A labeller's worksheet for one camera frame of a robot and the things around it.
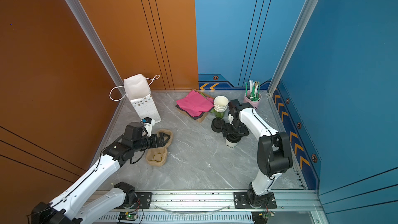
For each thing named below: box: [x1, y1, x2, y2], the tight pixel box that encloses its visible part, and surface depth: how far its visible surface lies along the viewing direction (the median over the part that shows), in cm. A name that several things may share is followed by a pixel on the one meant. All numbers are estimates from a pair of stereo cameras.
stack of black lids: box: [210, 117, 226, 133], surface depth 98 cm
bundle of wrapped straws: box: [245, 79, 261, 102], surface depth 99 cm
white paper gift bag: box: [109, 73, 162, 123], surface depth 93 cm
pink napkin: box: [176, 90, 215, 117], surface depth 108 cm
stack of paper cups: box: [213, 95, 230, 119], surface depth 98 cm
